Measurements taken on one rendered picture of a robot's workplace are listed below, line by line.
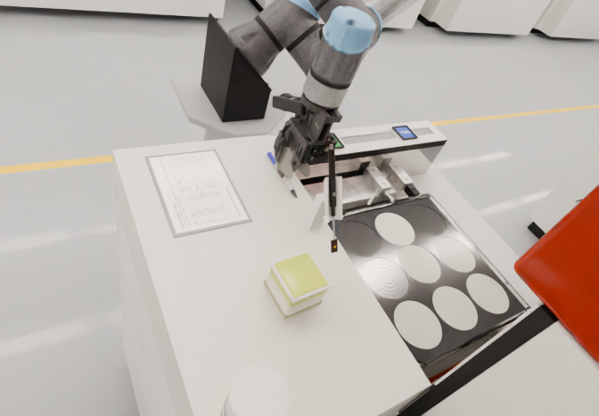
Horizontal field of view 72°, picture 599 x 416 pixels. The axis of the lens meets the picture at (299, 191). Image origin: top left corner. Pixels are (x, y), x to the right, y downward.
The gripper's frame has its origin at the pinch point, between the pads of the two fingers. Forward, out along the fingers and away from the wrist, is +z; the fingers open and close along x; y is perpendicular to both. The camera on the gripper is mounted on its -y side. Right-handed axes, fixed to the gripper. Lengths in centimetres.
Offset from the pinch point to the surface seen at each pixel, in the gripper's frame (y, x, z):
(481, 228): 19, 61, 13
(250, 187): 1.7, -8.1, 2.3
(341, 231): 13.3, 11.0, 7.7
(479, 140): -90, 257, 87
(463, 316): 40.2, 24.9, 6.5
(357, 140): -9.2, 27.8, 1.5
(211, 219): 8.1, -18.7, 2.4
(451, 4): -276, 376, 50
